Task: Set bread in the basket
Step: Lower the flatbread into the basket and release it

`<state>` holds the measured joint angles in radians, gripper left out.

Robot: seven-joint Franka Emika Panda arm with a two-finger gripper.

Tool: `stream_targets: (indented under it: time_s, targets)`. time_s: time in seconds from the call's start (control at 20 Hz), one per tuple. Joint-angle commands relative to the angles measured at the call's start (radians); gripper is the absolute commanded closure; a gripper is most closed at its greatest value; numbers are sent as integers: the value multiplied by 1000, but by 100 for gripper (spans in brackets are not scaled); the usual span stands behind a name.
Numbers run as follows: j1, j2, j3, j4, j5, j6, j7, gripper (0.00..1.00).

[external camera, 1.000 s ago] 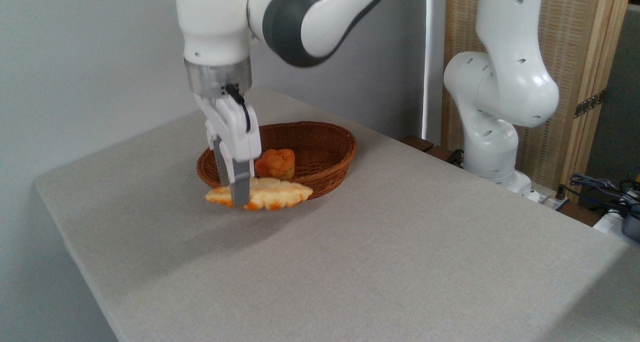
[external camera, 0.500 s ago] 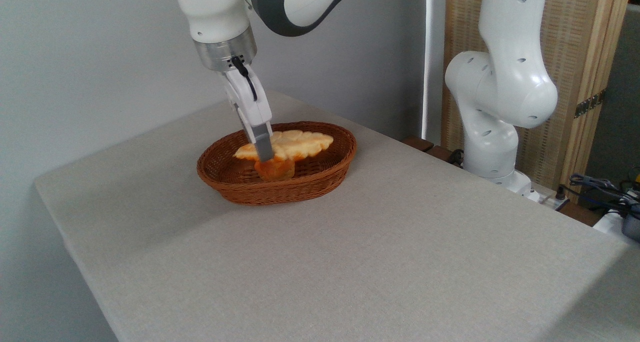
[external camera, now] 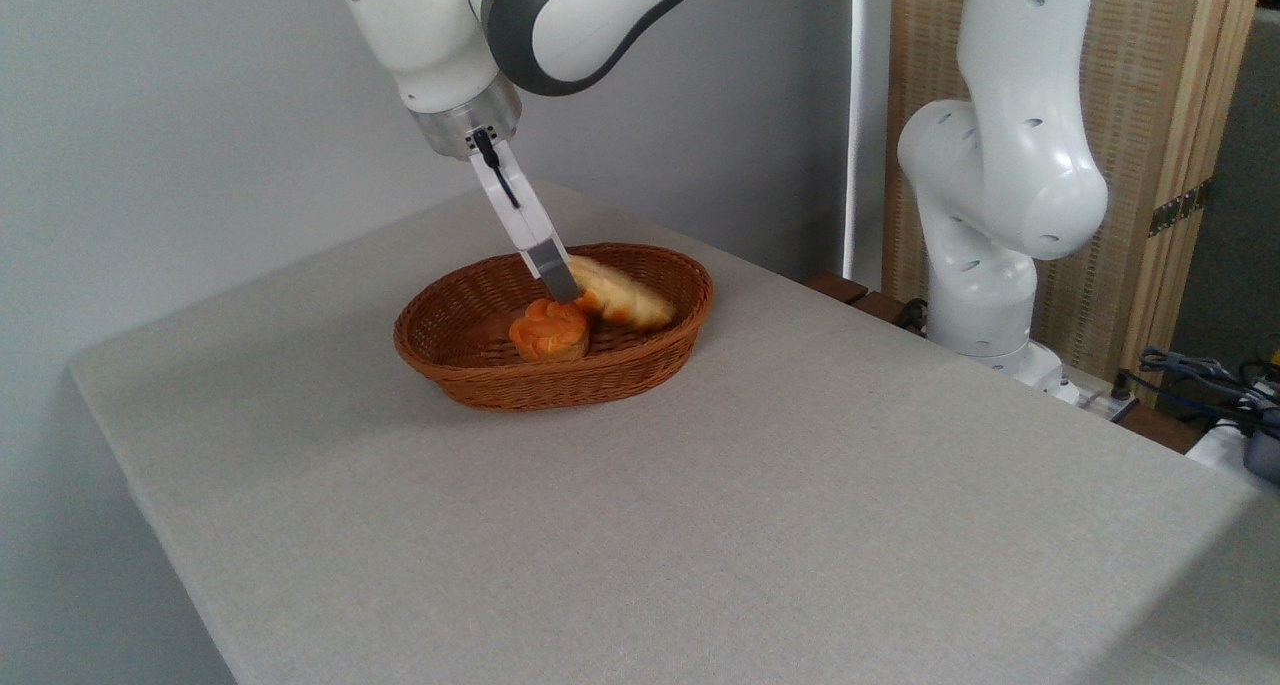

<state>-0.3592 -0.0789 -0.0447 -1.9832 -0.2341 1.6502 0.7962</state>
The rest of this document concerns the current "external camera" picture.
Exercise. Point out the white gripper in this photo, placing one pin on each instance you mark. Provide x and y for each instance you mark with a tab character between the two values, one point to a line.
512	193

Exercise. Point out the braided golden bread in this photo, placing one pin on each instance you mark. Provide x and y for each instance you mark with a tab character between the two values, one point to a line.
625	297

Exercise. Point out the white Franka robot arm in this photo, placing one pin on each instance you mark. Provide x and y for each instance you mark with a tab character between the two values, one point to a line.
1010	165

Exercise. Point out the round orange bread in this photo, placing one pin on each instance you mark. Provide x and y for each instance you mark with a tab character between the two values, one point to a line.
548	333

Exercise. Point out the brown wicker basket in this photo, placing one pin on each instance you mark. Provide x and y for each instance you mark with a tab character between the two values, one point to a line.
640	365

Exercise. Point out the grey tablecloth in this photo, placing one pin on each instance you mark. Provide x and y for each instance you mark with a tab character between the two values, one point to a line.
750	525

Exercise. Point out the white vertical pole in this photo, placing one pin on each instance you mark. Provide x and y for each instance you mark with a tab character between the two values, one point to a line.
868	115

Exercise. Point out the black plug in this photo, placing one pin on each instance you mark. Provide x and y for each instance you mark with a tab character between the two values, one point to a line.
1124	397

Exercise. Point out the metal screen hinge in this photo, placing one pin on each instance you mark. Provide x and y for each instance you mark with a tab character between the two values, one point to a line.
1180	208

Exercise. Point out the wooden woven folding screen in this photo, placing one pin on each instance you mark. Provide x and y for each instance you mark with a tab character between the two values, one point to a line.
1150	65

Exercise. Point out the white power strip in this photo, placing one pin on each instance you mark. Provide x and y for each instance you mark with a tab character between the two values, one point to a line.
1215	450

